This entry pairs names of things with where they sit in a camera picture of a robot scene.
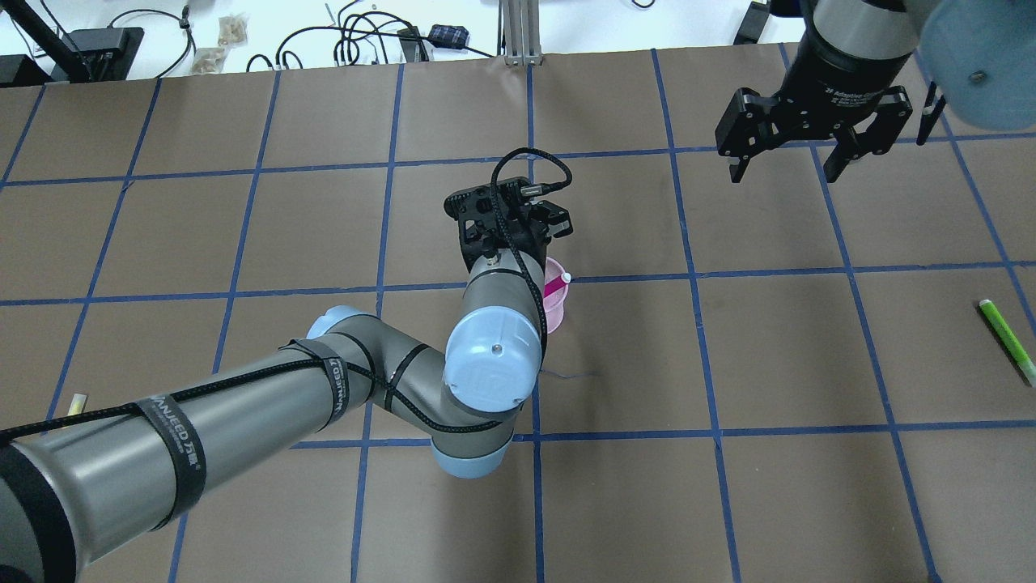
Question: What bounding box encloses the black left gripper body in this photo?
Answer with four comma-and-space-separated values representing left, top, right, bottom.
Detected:
444, 180, 574, 270

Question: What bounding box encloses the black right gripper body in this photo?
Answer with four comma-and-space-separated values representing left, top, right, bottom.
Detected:
715, 57, 913, 156

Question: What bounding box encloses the pink pen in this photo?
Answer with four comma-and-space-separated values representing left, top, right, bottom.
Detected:
543, 272, 572, 298

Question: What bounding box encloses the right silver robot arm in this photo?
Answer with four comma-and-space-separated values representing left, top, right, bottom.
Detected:
715, 1, 1035, 182

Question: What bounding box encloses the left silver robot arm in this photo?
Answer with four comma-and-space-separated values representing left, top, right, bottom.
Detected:
2, 177, 573, 582

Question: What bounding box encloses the pink mesh cup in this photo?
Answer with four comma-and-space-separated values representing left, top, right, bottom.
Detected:
543, 256, 570, 334

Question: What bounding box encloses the green pen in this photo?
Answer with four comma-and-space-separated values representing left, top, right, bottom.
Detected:
978, 299, 1035, 388

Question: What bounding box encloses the black power adapter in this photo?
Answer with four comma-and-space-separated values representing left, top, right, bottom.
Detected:
63, 27, 145, 58

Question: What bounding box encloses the yellow pen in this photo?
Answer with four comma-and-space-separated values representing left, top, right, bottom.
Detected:
67, 393, 88, 416

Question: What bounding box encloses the aluminium frame post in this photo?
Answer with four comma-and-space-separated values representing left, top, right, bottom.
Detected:
497, 1, 543, 66

